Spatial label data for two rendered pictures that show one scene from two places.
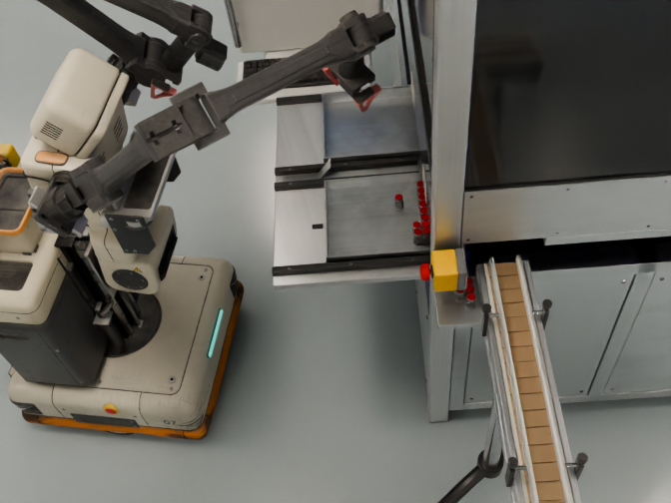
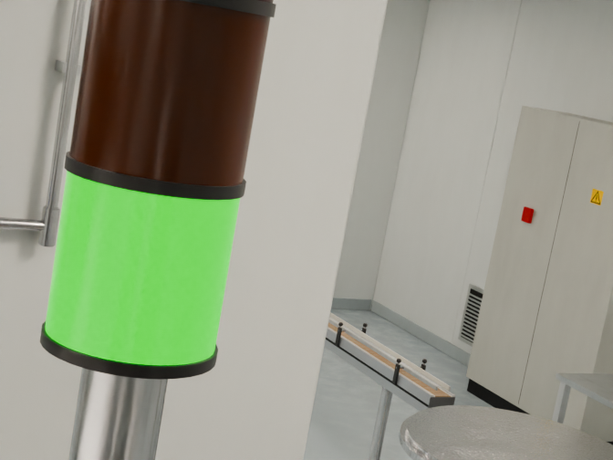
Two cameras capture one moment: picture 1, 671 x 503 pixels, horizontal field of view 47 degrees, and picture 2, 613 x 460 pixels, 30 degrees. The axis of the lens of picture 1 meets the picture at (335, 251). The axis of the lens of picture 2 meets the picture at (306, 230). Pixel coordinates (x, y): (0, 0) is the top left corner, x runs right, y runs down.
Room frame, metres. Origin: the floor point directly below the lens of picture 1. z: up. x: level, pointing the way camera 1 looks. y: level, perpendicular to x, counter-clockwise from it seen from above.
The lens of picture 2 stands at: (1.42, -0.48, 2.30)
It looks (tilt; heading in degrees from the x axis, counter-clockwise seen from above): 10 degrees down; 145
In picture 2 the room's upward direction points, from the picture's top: 10 degrees clockwise
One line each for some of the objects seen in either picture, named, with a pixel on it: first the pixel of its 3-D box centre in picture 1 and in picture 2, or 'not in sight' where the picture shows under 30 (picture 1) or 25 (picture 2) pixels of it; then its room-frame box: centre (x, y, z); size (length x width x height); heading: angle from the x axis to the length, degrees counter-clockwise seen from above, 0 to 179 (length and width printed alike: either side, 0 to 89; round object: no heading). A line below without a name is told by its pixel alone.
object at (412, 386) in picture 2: not in sight; (258, 280); (-3.72, 2.83, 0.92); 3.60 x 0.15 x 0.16; 175
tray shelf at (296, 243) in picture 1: (360, 177); not in sight; (1.43, -0.10, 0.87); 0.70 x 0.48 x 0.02; 175
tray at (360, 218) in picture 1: (389, 216); not in sight; (1.25, -0.16, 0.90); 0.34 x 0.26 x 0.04; 85
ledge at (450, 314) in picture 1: (463, 302); not in sight; (0.97, -0.29, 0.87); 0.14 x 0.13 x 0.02; 85
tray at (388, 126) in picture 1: (381, 124); not in sight; (1.59, -0.19, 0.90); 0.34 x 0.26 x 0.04; 85
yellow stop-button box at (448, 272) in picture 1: (447, 269); not in sight; (0.99, -0.25, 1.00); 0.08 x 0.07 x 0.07; 85
